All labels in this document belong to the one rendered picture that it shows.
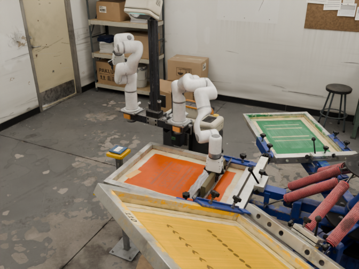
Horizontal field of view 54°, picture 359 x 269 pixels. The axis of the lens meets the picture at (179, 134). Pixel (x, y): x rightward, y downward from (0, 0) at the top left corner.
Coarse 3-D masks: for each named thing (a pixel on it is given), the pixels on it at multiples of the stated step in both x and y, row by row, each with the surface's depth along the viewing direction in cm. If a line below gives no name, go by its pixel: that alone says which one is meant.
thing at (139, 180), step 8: (144, 168) 238; (136, 176) 229; (144, 176) 229; (136, 184) 221; (144, 184) 221; (192, 184) 221; (160, 192) 213; (168, 192) 213; (176, 192) 213; (192, 200) 206
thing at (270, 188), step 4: (268, 188) 202; (272, 188) 202; (276, 188) 202; (280, 188) 202; (260, 192) 203; (264, 192) 202; (268, 192) 201; (272, 192) 200; (276, 192) 199; (280, 192) 199; (284, 192) 199; (272, 196) 201; (276, 196) 200; (280, 196) 198
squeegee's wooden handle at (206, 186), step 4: (224, 160) 227; (224, 164) 229; (224, 168) 231; (212, 172) 214; (208, 176) 210; (212, 176) 210; (208, 180) 206; (212, 180) 210; (204, 184) 203; (208, 184) 205; (212, 184) 212; (200, 188) 202; (204, 188) 201; (208, 188) 206; (200, 192) 203; (204, 192) 202; (200, 196) 204
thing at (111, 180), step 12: (156, 144) 261; (132, 156) 245; (192, 156) 249; (204, 156) 245; (120, 168) 231; (240, 168) 236; (252, 168) 232; (108, 180) 218; (240, 180) 218; (240, 192) 212
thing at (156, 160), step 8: (152, 160) 247; (160, 160) 247; (168, 160) 247; (176, 160) 247; (184, 160) 247; (152, 168) 238; (200, 168) 238; (192, 176) 229; (224, 176) 229; (232, 176) 229; (224, 184) 221
